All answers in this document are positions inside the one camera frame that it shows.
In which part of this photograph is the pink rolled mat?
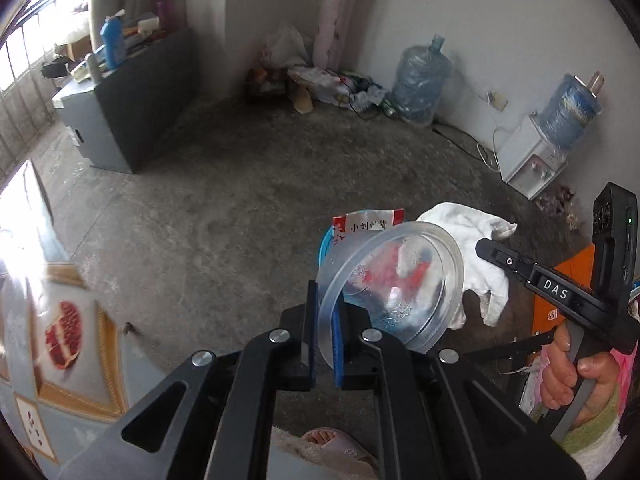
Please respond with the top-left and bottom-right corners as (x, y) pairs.
(311, 0), (376, 72)

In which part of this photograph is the blue trash basket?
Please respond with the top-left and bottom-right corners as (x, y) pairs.
(318, 226), (334, 268)

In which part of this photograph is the person's right hand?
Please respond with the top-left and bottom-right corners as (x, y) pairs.
(540, 322), (620, 429)

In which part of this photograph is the floor trash pile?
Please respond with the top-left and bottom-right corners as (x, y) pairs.
(244, 23), (397, 120)

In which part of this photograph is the pink slipper foot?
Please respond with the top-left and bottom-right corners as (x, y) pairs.
(302, 427), (378, 470)

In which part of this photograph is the empty water jug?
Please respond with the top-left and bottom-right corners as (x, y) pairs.
(390, 35), (451, 127)

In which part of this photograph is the blue bottle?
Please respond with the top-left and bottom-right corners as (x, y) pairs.
(100, 9), (127, 70)

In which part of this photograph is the red foil wrapper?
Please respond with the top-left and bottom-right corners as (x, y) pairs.
(354, 240), (433, 301)

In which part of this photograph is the grey cabinet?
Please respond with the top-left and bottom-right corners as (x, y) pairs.
(52, 28), (198, 174)

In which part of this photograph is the orange stool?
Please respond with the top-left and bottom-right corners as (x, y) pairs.
(530, 242), (599, 336)

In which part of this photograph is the clear plastic printed bag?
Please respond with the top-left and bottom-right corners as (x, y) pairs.
(332, 208), (405, 244)

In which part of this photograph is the white cloth glove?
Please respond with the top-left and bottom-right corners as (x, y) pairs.
(418, 203), (518, 327)

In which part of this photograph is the fruit pattern tablecloth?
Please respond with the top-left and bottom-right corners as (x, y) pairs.
(1, 162), (165, 479)

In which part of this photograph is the balcony railing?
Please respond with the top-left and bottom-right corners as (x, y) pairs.
(1, 0), (58, 178)

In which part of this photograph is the white water dispenser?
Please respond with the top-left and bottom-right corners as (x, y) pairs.
(497, 114), (566, 200)

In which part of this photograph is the clear plastic cup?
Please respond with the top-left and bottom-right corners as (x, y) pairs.
(316, 221), (464, 365)

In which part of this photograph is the dispenser water bottle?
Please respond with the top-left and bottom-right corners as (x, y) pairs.
(537, 70), (604, 155)

